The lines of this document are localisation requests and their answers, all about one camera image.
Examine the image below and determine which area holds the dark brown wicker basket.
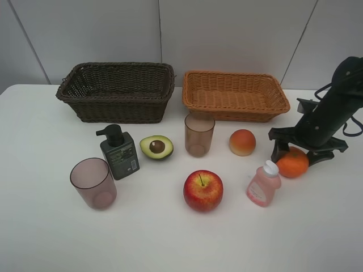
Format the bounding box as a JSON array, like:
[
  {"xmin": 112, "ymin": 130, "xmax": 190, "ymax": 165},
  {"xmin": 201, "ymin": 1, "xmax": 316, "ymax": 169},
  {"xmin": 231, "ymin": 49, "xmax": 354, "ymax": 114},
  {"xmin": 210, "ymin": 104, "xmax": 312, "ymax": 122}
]
[{"xmin": 56, "ymin": 62, "xmax": 175, "ymax": 124}]

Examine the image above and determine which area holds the purple translucent cup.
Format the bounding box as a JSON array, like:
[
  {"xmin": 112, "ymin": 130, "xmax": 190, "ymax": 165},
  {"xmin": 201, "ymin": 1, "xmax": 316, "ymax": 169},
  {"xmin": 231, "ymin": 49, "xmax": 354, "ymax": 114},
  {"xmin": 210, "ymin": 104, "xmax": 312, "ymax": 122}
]
[{"xmin": 70, "ymin": 158, "xmax": 117, "ymax": 210}]

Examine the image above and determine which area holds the orange mandarin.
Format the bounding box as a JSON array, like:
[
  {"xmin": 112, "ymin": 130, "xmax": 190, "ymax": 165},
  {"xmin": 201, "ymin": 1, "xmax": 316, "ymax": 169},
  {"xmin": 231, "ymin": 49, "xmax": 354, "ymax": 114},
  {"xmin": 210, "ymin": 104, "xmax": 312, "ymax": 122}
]
[{"xmin": 276, "ymin": 146, "xmax": 309, "ymax": 179}]

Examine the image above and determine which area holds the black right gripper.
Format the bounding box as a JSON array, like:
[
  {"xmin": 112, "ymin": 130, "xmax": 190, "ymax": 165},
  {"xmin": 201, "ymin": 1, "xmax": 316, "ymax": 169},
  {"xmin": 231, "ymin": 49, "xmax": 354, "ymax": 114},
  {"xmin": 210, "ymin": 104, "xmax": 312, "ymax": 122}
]
[{"xmin": 268, "ymin": 90, "xmax": 362, "ymax": 167}]

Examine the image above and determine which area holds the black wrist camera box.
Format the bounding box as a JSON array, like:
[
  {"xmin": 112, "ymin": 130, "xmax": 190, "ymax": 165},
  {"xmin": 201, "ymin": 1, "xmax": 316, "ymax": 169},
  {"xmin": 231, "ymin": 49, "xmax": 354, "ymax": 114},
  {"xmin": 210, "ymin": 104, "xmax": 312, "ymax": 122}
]
[{"xmin": 297, "ymin": 98, "xmax": 319, "ymax": 114}]

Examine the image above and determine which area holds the dark green pump bottle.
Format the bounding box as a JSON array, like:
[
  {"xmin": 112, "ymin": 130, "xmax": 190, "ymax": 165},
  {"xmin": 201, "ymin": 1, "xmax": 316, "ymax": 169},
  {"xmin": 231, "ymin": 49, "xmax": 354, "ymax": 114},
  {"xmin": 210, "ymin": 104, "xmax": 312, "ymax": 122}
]
[{"xmin": 96, "ymin": 124, "xmax": 140, "ymax": 180}]

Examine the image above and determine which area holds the brown translucent cup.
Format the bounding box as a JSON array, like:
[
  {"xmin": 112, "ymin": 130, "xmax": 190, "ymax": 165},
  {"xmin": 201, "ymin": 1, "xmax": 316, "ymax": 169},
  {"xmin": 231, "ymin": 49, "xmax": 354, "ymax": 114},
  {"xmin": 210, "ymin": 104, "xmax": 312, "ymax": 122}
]
[{"xmin": 184, "ymin": 112, "xmax": 216, "ymax": 158}]

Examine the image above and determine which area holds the orange wicker basket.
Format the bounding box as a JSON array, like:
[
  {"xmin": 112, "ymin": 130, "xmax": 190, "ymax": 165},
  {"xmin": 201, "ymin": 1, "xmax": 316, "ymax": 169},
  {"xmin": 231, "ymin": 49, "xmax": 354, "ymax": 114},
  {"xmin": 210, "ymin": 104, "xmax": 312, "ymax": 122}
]
[{"xmin": 182, "ymin": 71, "xmax": 290, "ymax": 123}]

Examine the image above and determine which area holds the halved avocado with pit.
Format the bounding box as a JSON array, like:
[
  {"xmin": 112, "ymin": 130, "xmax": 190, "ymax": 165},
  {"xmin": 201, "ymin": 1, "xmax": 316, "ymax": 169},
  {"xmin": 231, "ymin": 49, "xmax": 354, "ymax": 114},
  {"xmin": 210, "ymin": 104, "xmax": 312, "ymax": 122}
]
[{"xmin": 140, "ymin": 135, "xmax": 174, "ymax": 160}]

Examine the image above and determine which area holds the round peach-coloured bun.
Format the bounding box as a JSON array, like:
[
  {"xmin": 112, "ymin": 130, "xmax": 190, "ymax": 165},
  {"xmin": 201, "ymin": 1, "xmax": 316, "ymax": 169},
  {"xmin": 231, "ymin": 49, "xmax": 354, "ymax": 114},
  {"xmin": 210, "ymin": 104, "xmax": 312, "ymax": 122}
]
[{"xmin": 229, "ymin": 129, "xmax": 256, "ymax": 156}]

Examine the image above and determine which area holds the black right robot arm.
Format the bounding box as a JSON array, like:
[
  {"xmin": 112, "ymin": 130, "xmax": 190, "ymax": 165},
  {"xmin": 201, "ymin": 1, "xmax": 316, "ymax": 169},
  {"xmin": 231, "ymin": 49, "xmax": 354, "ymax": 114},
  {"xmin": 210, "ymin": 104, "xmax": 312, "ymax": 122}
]
[{"xmin": 268, "ymin": 57, "xmax": 362, "ymax": 166}]

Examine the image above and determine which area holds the red yellow apple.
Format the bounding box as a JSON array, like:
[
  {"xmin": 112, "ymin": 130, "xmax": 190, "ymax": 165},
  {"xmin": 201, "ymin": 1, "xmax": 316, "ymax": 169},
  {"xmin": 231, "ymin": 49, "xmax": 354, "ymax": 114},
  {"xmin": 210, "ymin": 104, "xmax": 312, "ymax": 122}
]
[{"xmin": 183, "ymin": 170, "xmax": 223, "ymax": 213}]

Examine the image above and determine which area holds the pink bottle white cap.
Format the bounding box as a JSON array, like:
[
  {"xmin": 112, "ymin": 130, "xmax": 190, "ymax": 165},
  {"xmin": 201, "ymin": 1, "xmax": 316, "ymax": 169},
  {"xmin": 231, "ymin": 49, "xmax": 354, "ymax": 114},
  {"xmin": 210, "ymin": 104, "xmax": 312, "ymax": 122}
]
[{"xmin": 246, "ymin": 160, "xmax": 281, "ymax": 207}]

